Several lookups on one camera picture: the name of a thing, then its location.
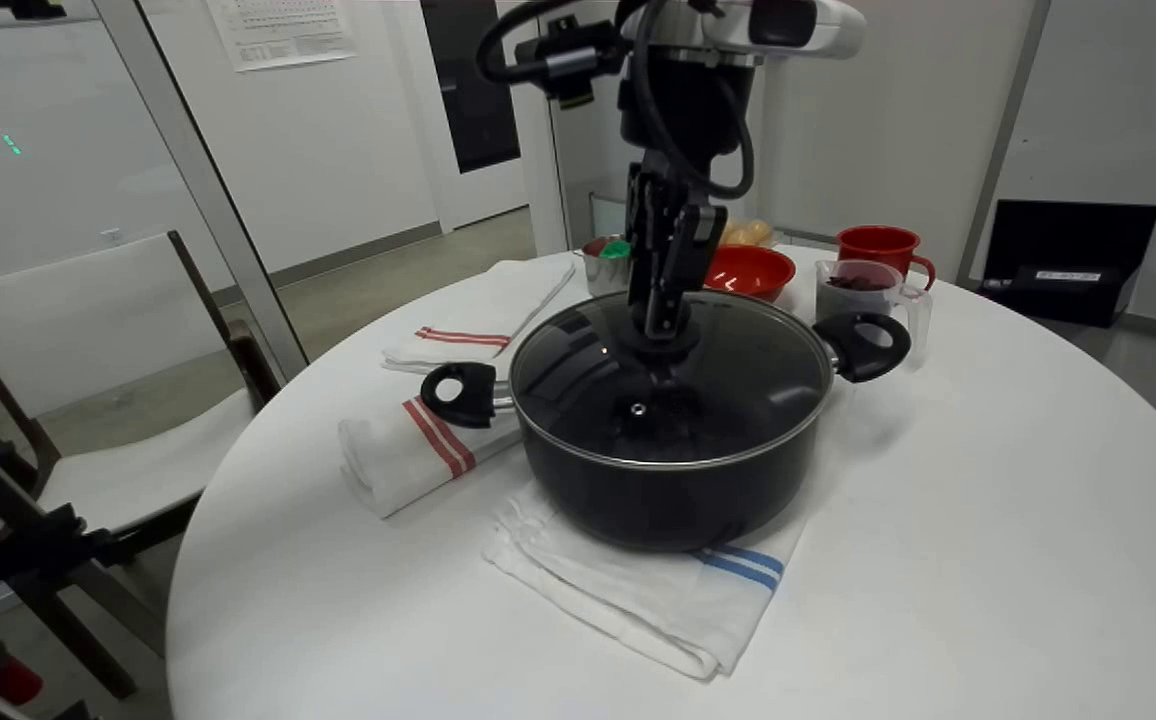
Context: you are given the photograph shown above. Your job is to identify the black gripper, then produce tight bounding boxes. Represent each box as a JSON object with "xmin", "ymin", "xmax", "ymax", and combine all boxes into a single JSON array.
[{"xmin": 616, "ymin": 54, "xmax": 762, "ymax": 352}]

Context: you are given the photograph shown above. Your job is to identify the glass pot lid black knob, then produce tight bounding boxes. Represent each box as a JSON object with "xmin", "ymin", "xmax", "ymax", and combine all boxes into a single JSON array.
[{"xmin": 509, "ymin": 290, "xmax": 838, "ymax": 475}]

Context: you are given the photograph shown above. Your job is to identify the black cooking pot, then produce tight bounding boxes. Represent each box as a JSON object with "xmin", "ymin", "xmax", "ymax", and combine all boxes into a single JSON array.
[{"xmin": 418, "ymin": 290, "xmax": 915, "ymax": 560}]

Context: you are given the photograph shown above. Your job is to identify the metal cup with toy vegetables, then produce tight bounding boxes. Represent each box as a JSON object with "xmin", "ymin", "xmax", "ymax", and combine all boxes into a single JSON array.
[{"xmin": 582, "ymin": 233, "xmax": 637, "ymax": 300}]

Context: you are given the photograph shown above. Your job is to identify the yellowish toy food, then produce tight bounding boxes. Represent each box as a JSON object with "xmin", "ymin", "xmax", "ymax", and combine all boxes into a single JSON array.
[{"xmin": 720, "ymin": 216, "xmax": 778, "ymax": 253}]

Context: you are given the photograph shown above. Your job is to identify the red bowl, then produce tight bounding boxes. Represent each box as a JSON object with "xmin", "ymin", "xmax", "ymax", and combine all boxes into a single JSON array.
[{"xmin": 706, "ymin": 246, "xmax": 802, "ymax": 304}]

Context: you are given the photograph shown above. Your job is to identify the white towel red stripes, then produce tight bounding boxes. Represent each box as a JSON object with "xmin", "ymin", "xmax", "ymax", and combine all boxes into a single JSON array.
[
  {"xmin": 334, "ymin": 381, "xmax": 530, "ymax": 521},
  {"xmin": 379, "ymin": 253, "xmax": 585, "ymax": 381}
]

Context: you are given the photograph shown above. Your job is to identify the red cup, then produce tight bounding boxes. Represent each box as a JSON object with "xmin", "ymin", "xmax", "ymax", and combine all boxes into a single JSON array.
[{"xmin": 838, "ymin": 222, "xmax": 942, "ymax": 300}]

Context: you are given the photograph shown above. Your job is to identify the dark door window panel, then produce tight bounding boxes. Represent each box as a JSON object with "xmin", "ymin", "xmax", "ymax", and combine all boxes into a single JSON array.
[{"xmin": 418, "ymin": 0, "xmax": 530, "ymax": 176}]

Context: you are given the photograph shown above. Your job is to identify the white towel blue stripes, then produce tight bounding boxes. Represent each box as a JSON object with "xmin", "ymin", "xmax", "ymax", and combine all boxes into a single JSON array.
[{"xmin": 482, "ymin": 490, "xmax": 809, "ymax": 690}]

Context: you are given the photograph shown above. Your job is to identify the open black case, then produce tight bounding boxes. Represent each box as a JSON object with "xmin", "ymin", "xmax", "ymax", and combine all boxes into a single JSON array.
[{"xmin": 972, "ymin": 195, "xmax": 1156, "ymax": 334}]

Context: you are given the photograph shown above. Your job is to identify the white seat wooden chair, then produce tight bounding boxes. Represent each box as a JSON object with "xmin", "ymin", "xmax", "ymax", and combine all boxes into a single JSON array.
[{"xmin": 0, "ymin": 227, "xmax": 288, "ymax": 672}]

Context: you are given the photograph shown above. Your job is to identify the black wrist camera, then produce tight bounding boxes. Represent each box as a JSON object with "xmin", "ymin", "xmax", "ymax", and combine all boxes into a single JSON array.
[{"xmin": 534, "ymin": 17, "xmax": 637, "ymax": 111}]

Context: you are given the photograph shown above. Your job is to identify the white wall sign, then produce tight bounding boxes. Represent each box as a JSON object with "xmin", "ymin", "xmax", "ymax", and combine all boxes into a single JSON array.
[{"xmin": 201, "ymin": 0, "xmax": 357, "ymax": 75}]

